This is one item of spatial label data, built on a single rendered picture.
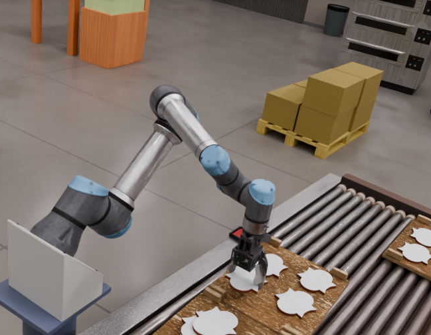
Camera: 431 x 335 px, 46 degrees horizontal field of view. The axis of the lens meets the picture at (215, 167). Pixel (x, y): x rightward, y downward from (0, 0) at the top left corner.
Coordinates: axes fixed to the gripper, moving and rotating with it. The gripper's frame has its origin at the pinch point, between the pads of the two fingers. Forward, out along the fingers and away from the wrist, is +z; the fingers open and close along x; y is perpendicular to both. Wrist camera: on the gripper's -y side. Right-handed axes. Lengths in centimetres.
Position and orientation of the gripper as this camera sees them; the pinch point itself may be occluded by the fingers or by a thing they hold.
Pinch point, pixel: (246, 278)
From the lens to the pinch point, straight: 167.6
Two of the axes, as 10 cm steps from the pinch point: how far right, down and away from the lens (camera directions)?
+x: 8.3, 3.5, -4.3
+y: -5.4, 3.1, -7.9
